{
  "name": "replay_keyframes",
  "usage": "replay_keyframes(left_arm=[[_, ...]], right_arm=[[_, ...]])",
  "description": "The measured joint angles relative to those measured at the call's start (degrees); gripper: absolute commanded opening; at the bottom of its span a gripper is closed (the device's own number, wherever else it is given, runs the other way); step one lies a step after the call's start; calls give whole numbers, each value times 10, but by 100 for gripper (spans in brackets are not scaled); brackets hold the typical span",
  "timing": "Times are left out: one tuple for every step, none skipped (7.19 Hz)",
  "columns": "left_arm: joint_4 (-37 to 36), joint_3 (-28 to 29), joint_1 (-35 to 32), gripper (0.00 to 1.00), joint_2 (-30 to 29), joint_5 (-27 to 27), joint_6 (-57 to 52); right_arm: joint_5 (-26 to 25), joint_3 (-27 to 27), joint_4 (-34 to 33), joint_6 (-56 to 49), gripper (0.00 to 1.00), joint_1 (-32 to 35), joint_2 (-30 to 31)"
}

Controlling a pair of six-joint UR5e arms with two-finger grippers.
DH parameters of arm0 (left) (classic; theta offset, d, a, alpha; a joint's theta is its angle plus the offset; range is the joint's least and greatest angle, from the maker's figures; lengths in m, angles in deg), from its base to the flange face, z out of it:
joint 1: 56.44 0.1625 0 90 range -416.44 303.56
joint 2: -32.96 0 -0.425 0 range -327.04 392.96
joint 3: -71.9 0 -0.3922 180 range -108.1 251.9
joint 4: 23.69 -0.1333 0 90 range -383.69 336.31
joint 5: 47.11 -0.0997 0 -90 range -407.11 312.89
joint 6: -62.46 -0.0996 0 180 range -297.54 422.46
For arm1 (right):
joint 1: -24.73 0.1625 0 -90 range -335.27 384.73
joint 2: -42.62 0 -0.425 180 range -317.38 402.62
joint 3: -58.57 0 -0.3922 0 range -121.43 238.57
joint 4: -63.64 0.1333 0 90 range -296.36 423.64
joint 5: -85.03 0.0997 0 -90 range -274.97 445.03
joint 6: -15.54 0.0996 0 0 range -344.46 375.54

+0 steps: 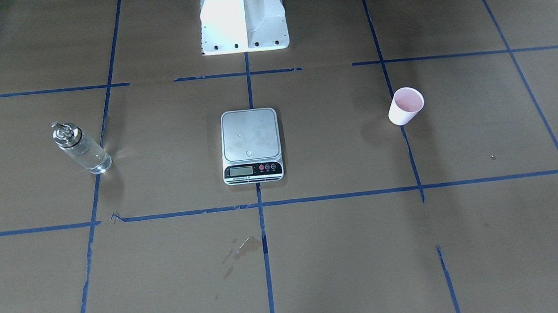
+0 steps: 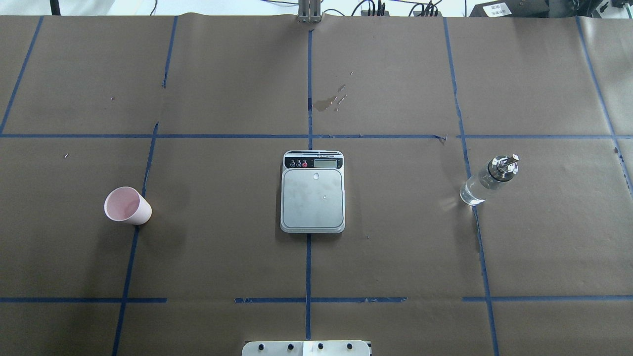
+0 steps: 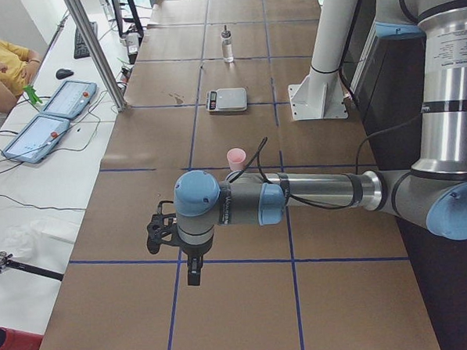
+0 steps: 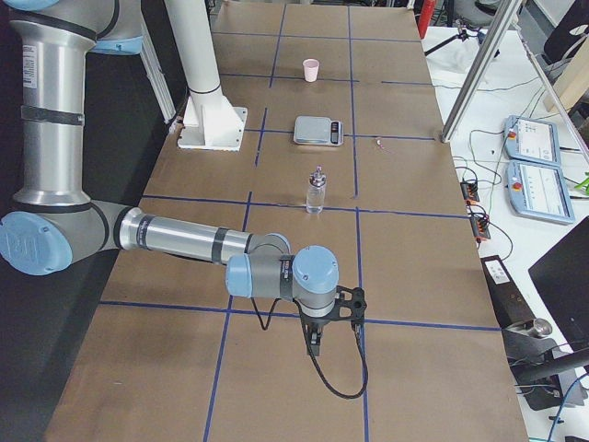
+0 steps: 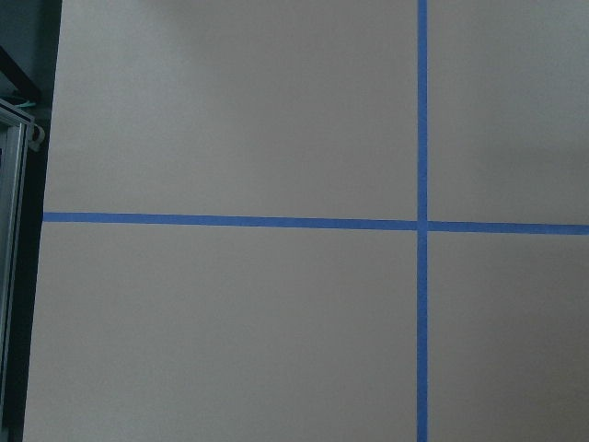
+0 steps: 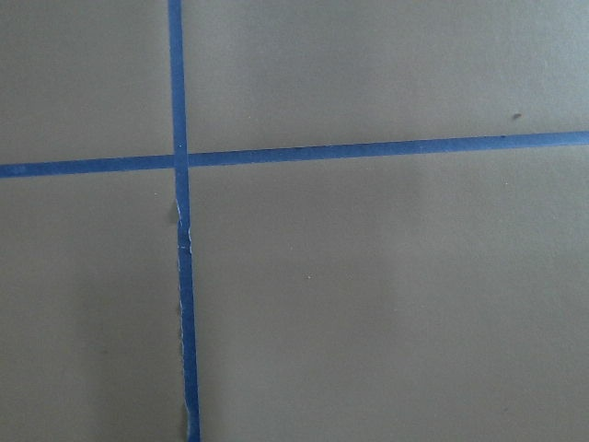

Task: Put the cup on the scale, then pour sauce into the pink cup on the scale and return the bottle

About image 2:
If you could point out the clear glass sauce bottle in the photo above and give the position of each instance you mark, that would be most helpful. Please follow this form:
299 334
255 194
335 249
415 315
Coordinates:
497 173

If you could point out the pink paper cup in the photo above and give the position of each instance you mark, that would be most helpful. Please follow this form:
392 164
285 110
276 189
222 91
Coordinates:
127 205

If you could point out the digital kitchen scale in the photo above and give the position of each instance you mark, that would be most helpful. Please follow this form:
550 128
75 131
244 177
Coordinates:
312 197

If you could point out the aluminium frame post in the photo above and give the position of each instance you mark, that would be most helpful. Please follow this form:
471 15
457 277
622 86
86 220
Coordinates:
309 11

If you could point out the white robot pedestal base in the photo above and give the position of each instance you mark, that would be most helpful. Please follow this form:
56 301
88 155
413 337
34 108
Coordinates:
308 348

